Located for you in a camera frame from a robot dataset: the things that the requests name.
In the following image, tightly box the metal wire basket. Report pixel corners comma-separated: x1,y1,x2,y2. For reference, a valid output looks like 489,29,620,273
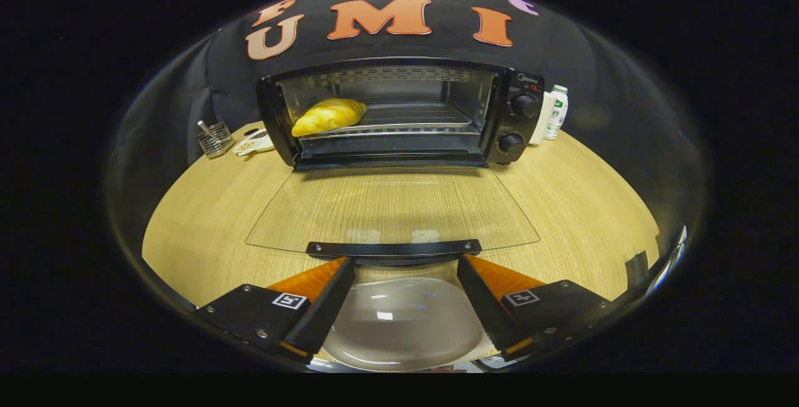
197,120,235,158

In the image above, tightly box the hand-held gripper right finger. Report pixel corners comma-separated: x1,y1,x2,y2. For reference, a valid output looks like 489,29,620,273
457,253,615,361

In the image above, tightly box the white bottle with green label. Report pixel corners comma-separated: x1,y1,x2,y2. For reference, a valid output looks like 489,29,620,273
543,85,569,141

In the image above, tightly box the black toaster oven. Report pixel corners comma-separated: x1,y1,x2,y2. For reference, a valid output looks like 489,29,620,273
245,56,545,267

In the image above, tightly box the small white dish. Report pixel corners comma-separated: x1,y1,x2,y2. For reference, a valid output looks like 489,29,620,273
233,127,275,157

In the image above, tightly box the white plate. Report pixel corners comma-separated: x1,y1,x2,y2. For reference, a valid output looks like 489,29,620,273
321,277,486,371

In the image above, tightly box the metal oven rack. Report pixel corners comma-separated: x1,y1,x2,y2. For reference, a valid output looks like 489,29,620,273
297,102,476,140

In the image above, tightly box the golden croissant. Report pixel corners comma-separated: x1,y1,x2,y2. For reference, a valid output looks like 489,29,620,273
291,98,368,138

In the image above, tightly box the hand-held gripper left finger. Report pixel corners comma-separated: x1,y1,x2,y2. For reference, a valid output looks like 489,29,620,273
197,256,356,364

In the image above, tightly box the glass toaster oven door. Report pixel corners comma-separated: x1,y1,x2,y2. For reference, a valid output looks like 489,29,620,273
245,167,541,267

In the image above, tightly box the white box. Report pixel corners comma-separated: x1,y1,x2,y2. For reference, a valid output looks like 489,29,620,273
529,91,555,146

